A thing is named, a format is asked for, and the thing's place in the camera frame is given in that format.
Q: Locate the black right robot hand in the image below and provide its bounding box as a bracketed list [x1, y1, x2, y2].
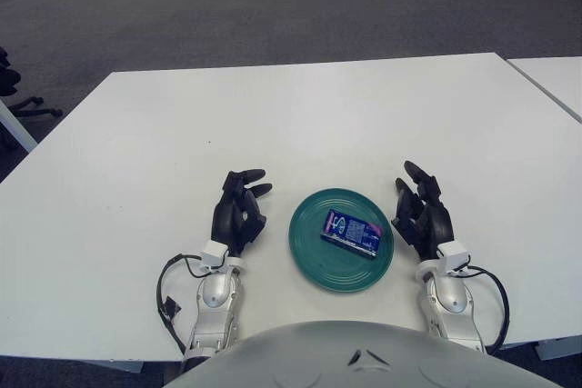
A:
[390, 160, 455, 263]

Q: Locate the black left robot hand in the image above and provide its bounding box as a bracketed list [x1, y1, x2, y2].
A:
[211, 168, 274, 258]

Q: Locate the blue gum box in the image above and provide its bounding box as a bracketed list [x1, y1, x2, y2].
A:
[320, 208, 384, 260]

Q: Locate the teal ribbed plate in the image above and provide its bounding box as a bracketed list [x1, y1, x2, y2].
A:
[287, 186, 396, 294]

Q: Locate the grey robot torso shell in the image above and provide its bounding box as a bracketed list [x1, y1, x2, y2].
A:
[163, 320, 563, 388]

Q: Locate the grey table foot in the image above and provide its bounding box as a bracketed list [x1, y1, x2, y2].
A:
[534, 340, 582, 361]

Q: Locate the white table with grey edge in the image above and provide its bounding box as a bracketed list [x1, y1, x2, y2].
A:
[507, 55, 582, 124]

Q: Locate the white table leg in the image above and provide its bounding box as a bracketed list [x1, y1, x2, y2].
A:
[0, 99, 38, 154]

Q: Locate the black office chair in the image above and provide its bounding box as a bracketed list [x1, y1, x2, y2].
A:
[0, 46, 64, 120]

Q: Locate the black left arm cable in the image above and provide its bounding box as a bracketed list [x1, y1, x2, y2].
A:
[156, 254, 210, 353]

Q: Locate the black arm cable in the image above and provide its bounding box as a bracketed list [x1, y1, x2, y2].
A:
[156, 254, 210, 353]
[454, 264, 510, 355]

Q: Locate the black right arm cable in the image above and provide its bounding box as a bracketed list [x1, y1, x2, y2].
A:
[454, 264, 510, 355]

